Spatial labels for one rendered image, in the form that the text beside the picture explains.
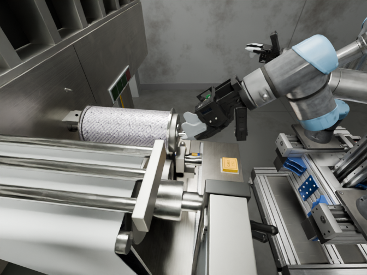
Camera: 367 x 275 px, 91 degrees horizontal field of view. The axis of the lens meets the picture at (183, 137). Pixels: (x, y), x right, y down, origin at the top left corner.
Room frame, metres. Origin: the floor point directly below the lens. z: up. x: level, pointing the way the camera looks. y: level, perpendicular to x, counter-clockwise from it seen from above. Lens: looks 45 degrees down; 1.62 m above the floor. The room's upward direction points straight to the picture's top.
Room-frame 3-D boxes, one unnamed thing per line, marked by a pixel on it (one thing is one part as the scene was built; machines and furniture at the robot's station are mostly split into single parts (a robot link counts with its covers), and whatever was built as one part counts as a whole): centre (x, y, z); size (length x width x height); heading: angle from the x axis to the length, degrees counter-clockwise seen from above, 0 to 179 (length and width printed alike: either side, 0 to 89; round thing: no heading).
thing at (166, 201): (0.14, 0.03, 1.34); 0.06 x 0.06 x 0.06; 84
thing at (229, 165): (0.53, -0.22, 0.91); 0.07 x 0.07 x 0.02; 84
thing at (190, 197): (0.14, -0.03, 1.34); 0.06 x 0.03 x 0.03; 84
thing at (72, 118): (0.43, 0.32, 1.28); 0.06 x 0.05 x 0.02; 84
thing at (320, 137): (0.83, -0.85, 0.87); 0.15 x 0.15 x 0.10
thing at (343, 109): (0.84, -0.86, 0.98); 0.13 x 0.12 x 0.14; 155
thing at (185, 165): (0.35, -0.01, 1.05); 0.06 x 0.05 x 0.31; 84
